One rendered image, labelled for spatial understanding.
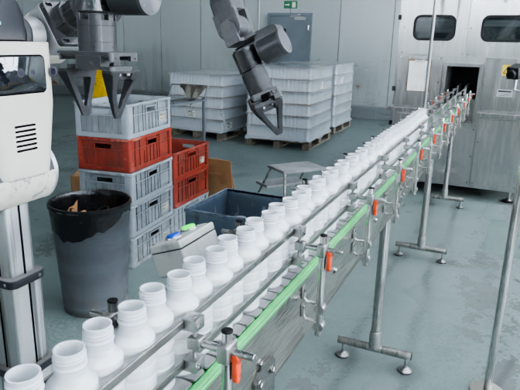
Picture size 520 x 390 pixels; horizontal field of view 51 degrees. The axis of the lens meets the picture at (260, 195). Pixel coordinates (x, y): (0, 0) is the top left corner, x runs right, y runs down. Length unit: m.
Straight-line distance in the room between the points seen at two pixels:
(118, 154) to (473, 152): 3.63
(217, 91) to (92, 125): 4.94
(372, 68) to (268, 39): 10.40
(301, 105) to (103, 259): 5.23
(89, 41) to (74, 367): 0.46
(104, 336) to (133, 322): 0.05
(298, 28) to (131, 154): 8.76
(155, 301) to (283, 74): 7.17
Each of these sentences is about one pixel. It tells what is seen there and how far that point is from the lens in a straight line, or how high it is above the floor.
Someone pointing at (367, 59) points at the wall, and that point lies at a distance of 11.59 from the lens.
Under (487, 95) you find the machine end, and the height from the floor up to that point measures 1.05.
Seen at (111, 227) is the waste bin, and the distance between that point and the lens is 3.00.
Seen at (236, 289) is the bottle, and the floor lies 1.07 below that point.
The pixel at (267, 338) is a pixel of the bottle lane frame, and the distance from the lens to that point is 1.11.
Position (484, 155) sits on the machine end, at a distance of 5.85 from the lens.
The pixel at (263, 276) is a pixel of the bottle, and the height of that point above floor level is 1.05.
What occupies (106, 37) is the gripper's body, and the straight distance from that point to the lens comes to 0.86.
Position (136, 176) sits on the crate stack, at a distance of 3.65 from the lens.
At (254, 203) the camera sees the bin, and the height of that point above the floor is 0.91.
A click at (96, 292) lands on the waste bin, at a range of 3.14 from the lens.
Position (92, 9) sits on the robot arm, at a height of 1.55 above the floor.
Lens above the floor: 1.51
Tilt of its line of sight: 16 degrees down
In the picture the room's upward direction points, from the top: 1 degrees clockwise
